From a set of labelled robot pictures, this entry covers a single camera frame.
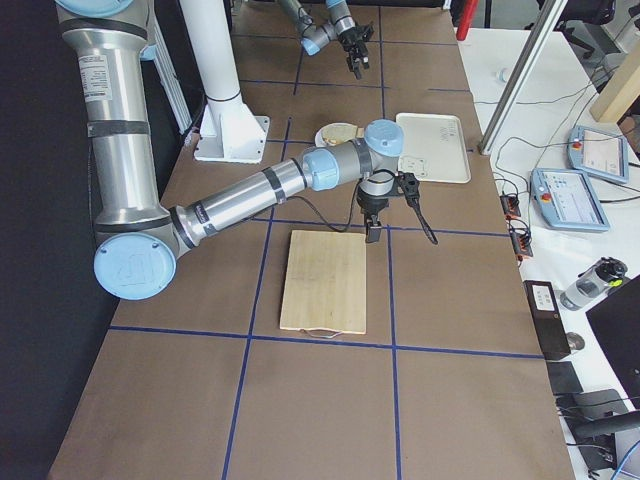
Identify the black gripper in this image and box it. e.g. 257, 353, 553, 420
356, 192, 389, 244
338, 22, 374, 80

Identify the bread slice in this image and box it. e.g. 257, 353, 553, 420
322, 124, 365, 146

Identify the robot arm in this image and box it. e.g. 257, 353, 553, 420
277, 0, 374, 80
55, 1, 405, 300

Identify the white round plate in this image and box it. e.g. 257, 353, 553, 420
314, 122, 366, 148

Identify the wooden cutting board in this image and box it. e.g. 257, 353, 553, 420
279, 230, 367, 337

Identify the cream bear serving tray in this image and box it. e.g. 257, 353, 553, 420
395, 113, 471, 184

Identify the red object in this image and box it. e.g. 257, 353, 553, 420
456, 0, 479, 41

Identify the paper cup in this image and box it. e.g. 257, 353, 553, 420
496, 67, 512, 84

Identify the black power strip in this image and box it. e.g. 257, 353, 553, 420
500, 193, 533, 262

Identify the black box with label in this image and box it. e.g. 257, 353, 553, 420
523, 280, 571, 361

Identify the near teach pendant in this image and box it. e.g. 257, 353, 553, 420
530, 168, 610, 232

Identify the teach pendant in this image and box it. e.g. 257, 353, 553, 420
567, 125, 629, 185
530, 168, 610, 232

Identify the far teach pendant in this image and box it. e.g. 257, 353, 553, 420
567, 125, 629, 185

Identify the black monitor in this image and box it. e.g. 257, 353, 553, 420
586, 279, 639, 407

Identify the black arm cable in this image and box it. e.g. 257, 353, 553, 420
287, 187, 369, 234

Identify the metal board handle loop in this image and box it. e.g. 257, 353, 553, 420
299, 329, 343, 340

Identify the white pedestal column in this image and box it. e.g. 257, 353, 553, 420
180, 0, 270, 164

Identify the aluminium frame post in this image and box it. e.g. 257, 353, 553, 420
479, 0, 568, 155

